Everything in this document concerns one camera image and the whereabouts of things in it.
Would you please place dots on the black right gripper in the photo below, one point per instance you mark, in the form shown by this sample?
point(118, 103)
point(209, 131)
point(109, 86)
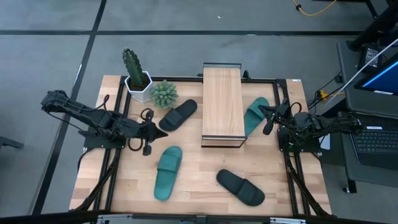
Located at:
point(284, 115)

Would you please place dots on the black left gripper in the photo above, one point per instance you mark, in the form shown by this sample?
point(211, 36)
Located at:
point(140, 130)

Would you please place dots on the green rubber slide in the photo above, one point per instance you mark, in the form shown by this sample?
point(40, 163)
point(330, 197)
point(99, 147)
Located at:
point(256, 113)
point(168, 174)

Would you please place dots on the black rubber slide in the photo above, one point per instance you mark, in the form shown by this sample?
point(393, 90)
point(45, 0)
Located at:
point(177, 115)
point(241, 188)

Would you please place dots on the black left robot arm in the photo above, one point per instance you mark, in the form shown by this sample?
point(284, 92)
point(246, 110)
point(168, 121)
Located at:
point(93, 116)

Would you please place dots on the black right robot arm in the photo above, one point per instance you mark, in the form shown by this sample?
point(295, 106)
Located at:
point(326, 123)

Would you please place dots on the round light green succulent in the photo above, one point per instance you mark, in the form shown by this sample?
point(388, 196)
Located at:
point(163, 94)

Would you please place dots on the white hexagonal plant pot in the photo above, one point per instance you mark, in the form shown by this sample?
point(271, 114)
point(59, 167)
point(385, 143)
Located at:
point(141, 95)

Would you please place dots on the yellow power plug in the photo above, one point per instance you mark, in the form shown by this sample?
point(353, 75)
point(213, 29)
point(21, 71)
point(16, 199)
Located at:
point(322, 94)

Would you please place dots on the white paper sheet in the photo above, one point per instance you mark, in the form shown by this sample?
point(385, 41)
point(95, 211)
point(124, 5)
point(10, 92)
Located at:
point(325, 144)

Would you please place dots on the tall green cactus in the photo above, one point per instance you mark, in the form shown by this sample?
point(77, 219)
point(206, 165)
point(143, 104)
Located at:
point(133, 68)

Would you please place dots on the thin white rod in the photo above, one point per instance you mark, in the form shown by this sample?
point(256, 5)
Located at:
point(370, 63)

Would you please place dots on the black laptop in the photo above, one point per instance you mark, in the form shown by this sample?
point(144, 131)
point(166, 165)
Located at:
point(376, 143)

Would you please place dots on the black power adapter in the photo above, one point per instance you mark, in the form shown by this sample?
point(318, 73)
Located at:
point(371, 57)

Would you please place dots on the monitor with blue screen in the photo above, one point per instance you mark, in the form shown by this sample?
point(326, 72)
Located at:
point(385, 77)

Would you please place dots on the black slanted stand leg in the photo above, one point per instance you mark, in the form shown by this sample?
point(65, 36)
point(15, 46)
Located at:
point(373, 29)

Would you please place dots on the black rig crossbeam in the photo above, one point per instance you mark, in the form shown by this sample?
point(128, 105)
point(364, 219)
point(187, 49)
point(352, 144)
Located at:
point(46, 219)

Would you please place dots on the black table leg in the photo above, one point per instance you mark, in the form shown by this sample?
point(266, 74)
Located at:
point(371, 7)

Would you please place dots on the grey furniture foot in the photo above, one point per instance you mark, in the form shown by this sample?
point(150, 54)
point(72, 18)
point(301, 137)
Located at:
point(9, 142)

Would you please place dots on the wooden shelf with black frame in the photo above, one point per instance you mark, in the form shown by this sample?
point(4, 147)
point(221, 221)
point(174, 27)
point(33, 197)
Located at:
point(222, 102)

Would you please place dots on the black aluminium table frame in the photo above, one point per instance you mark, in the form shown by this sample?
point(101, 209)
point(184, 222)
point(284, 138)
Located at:
point(174, 79)

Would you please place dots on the silver metal bracket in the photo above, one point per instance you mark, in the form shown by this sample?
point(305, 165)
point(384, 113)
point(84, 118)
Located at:
point(115, 218)
point(287, 221)

